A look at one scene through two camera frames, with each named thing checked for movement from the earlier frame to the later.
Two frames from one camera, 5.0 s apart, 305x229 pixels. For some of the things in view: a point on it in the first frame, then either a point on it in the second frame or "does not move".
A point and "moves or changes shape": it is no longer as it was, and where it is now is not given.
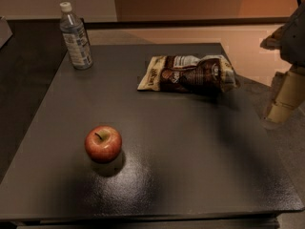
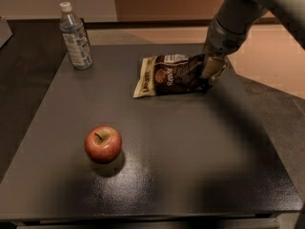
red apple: x=103 y=143 does not move
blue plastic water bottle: x=75 y=37 does not move
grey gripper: x=294 y=38 → x=221 y=40
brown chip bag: x=207 y=75 moves or changes shape
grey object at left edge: x=6 y=32 does not move
